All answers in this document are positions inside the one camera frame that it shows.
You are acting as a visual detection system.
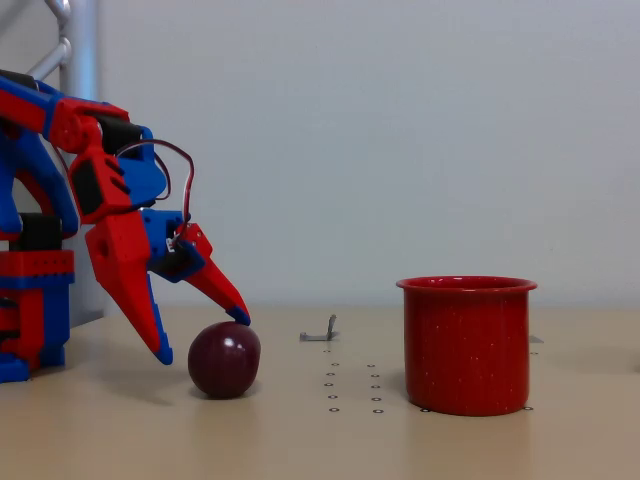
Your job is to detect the dark purple plum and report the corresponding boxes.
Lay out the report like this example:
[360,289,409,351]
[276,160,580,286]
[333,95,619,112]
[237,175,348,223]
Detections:
[187,320,263,400]

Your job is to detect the red speckled enamel cup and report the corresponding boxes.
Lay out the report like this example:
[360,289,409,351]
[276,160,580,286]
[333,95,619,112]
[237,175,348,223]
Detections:
[395,275,539,417]

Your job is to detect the vertical grey metal pole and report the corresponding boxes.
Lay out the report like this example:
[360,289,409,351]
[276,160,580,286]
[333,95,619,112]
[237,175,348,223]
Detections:
[58,0,107,326]

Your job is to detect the long diagonal metal tube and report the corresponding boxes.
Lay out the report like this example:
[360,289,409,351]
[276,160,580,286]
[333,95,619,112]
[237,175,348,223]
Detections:
[27,37,72,82]

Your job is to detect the red black gripper cable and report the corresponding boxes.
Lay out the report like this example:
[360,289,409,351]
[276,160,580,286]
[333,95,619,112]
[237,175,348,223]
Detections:
[114,139,196,246]

